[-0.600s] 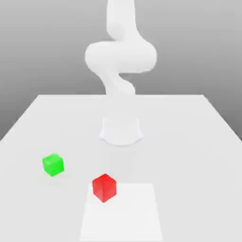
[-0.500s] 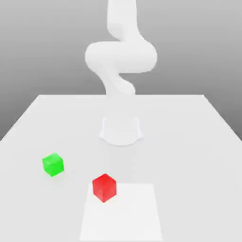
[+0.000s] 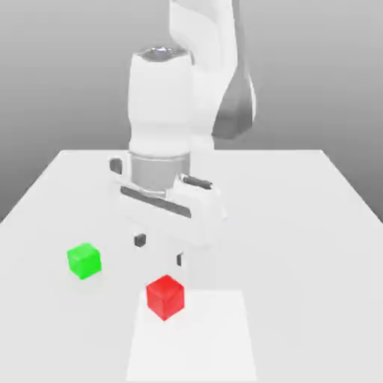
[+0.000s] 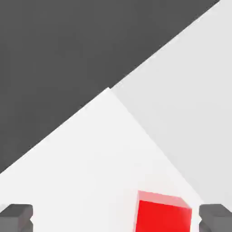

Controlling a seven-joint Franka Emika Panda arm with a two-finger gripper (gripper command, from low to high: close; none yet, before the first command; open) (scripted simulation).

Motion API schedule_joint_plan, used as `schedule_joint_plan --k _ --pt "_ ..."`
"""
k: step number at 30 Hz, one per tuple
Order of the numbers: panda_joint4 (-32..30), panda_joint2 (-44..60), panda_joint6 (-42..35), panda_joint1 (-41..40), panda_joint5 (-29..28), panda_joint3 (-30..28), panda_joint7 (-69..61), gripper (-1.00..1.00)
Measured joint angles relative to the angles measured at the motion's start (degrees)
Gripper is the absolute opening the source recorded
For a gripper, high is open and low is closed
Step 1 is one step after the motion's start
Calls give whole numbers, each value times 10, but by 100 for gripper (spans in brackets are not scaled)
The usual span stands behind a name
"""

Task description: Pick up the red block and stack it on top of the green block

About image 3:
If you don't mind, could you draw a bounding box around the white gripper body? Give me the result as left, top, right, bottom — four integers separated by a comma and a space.
114, 174, 227, 248

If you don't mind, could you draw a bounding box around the small red cube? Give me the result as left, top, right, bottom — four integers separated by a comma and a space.
146, 274, 186, 322

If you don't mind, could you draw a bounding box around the small green cube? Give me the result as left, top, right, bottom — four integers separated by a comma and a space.
66, 242, 102, 281

